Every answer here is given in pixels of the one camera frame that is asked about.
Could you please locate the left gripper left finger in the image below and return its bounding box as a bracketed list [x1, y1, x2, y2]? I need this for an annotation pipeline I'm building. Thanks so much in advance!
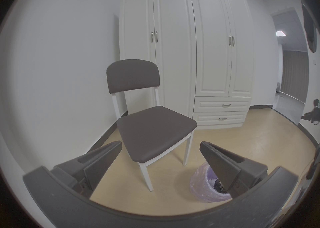
[53, 140, 123, 200]

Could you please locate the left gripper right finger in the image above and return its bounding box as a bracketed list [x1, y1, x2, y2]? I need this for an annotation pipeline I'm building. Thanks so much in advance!
[199, 141, 269, 200]

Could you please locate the white wardrobe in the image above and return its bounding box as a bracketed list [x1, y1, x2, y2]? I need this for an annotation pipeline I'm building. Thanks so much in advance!
[119, 0, 255, 130]

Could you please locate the black plastic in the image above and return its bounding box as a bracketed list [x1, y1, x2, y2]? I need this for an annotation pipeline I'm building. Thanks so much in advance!
[212, 178, 229, 194]

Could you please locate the white trash bin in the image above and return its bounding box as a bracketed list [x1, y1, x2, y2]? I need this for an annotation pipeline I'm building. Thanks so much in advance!
[191, 163, 233, 203]

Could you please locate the white chair dark grey seat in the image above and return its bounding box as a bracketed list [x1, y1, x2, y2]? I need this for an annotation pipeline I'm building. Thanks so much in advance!
[106, 59, 198, 192]

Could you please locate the purple plastic bag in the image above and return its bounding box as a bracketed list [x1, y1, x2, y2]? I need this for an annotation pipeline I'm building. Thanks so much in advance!
[190, 161, 233, 203]

